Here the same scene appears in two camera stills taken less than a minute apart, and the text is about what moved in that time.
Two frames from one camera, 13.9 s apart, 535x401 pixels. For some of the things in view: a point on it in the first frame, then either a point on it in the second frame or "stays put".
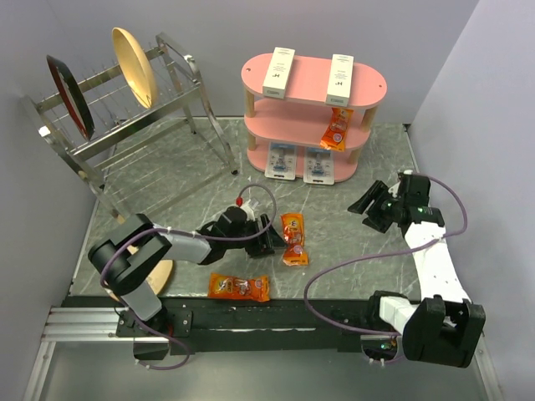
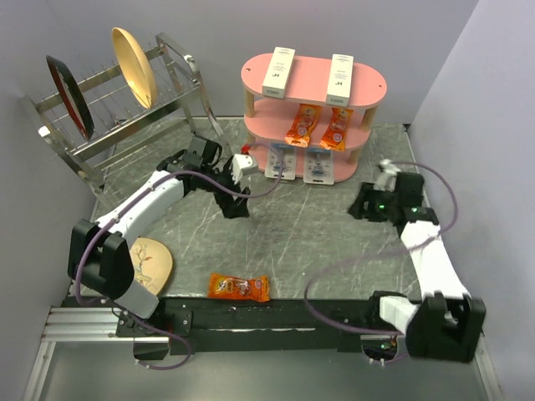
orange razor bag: x=292 y=225 to x=298 y=134
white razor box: x=340 y=79 stays put
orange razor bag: x=335 y=135 stays put
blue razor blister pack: x=318 y=166 stays put
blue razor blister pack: x=281 y=160 stays put
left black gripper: x=266 y=246 to x=232 y=208
